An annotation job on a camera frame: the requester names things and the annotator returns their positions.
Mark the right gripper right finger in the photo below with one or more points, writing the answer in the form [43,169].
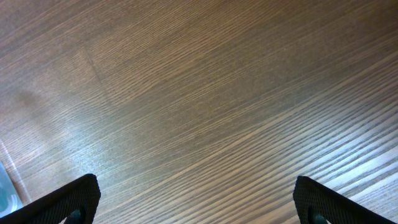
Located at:
[316,203]

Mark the clear plastic container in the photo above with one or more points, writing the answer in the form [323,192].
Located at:
[9,198]

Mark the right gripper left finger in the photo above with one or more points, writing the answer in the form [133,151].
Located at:
[75,202]

